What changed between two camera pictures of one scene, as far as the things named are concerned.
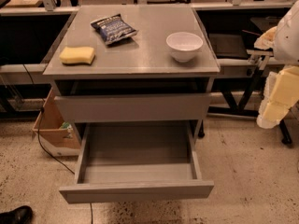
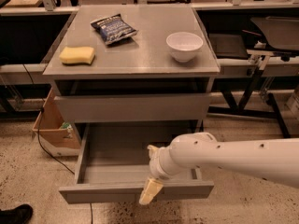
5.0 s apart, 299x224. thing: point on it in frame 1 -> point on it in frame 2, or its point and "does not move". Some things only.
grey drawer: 122,161 does not move
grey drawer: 145,107 does not move
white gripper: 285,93 -> 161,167
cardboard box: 55,141 does not move
